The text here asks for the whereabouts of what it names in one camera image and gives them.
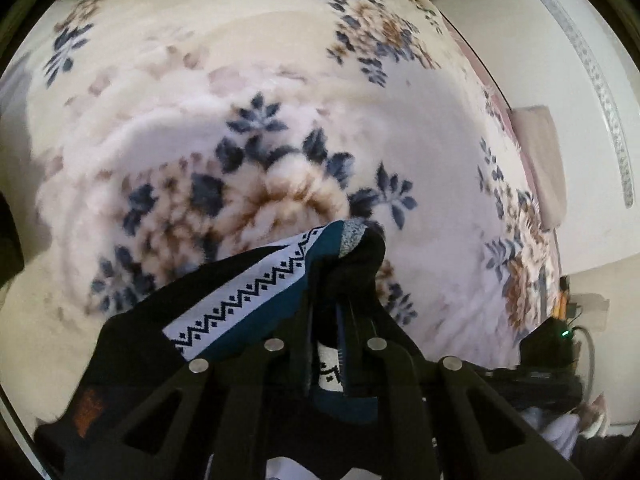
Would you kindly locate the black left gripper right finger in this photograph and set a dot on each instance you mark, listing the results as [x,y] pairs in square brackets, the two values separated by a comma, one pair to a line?
[409,418]

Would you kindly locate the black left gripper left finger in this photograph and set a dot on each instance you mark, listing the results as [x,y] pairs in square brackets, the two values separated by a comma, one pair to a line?
[241,408]

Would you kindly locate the white gloved right hand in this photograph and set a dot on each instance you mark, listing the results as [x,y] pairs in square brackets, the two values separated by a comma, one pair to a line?
[561,431]

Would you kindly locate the floral cream fleece blanket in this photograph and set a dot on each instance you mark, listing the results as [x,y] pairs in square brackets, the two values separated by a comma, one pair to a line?
[141,139]

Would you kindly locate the beige pillow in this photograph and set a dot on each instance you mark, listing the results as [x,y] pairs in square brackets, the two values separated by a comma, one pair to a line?
[536,133]

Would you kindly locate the black teal patterned sock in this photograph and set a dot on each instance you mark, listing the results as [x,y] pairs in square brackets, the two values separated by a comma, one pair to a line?
[212,313]

